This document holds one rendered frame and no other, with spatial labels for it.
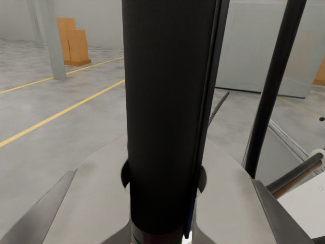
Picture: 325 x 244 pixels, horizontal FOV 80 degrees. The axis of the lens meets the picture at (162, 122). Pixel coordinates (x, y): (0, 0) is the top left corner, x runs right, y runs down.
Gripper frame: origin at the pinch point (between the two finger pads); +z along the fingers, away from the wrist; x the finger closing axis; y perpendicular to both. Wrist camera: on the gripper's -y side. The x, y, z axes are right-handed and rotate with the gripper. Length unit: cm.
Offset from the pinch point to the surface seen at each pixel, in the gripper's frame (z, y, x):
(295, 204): 19.9, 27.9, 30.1
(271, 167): 88, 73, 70
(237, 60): 510, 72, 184
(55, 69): 538, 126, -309
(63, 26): 751, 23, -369
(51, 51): 539, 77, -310
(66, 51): 752, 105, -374
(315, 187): 21.1, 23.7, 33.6
